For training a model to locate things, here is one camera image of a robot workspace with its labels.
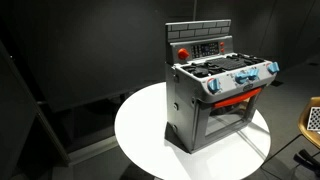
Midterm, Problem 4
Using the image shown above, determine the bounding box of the large orange round knob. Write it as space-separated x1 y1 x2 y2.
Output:
177 47 190 61

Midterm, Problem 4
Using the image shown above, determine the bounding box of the blue stove knob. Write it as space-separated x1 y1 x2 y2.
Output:
234 71 250 85
247 67 260 81
267 61 280 75
207 78 221 94

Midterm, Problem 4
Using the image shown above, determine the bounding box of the black burner grate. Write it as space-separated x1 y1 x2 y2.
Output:
182 53 266 79

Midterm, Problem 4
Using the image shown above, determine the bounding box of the black keypad panel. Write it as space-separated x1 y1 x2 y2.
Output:
191 42 220 59

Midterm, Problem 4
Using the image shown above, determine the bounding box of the grey toy stove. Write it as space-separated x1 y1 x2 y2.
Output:
164 19 280 155

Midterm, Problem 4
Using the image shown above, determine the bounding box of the black white checkerboard card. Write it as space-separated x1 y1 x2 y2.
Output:
306 106 320 132

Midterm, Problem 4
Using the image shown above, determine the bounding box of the wooden chair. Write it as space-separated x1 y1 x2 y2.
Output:
297 96 320 150

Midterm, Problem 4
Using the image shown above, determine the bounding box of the orange oven door handle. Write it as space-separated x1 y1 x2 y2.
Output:
213 87 263 109

